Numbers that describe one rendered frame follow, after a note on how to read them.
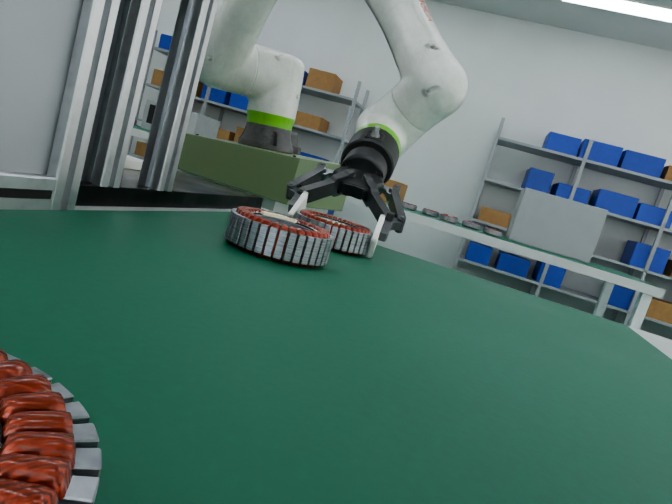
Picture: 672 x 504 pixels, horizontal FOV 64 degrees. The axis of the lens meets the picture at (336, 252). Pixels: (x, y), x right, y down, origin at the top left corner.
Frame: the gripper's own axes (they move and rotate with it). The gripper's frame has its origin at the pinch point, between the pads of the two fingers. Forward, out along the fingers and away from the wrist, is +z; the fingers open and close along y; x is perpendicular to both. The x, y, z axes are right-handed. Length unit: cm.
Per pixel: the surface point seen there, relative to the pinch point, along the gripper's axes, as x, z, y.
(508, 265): 328, -490, 136
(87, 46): -25.9, 21.3, -19.8
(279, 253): -10.9, 21.4, -1.1
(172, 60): -19.5, 4.6, -21.5
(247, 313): -18.8, 37.4, 1.9
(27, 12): -28.9, 25.1, -21.7
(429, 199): 320, -574, 25
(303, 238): -12.1, 19.7, 0.6
